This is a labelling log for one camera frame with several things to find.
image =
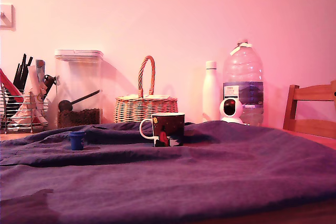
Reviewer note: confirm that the blue coffee capsule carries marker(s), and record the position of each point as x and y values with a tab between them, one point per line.
77	141

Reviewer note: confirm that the clear coffee bean container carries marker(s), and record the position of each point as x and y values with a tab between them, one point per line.
78	77

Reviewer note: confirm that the dark picture mug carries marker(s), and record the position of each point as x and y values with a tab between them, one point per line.
170	129

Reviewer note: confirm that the white insulated bottle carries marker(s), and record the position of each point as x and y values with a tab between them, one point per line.
211	90

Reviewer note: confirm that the large clear water bottle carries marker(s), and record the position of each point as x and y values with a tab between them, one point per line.
242	72

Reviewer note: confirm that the blue cloth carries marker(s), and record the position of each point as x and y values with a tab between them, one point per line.
183	182

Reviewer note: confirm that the black scoop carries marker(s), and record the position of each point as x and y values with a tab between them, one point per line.
64	105

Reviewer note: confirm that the dark brown kitchen tool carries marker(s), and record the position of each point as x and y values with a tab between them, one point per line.
48	81

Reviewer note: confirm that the blue packet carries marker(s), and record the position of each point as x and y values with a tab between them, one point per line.
40	70

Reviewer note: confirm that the wooden chair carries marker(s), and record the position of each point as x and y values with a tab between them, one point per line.
309	95

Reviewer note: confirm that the red kitchen utensil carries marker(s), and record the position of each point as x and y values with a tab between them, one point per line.
9	85

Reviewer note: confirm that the small white round camera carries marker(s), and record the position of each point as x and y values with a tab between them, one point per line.
231	108

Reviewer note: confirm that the white wall plate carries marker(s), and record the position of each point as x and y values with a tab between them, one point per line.
7	22

